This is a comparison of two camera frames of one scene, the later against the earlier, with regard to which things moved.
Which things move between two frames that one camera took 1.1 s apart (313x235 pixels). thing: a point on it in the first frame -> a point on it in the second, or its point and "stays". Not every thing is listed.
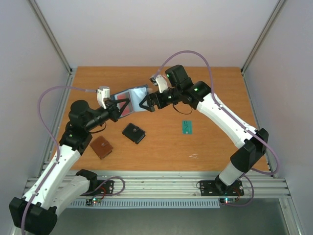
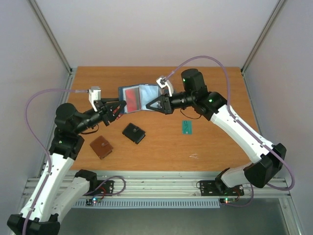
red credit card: [121, 96] -> [133, 99]
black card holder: [134, 133] stays
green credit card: [187, 127] stays
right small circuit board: [227, 200] stays
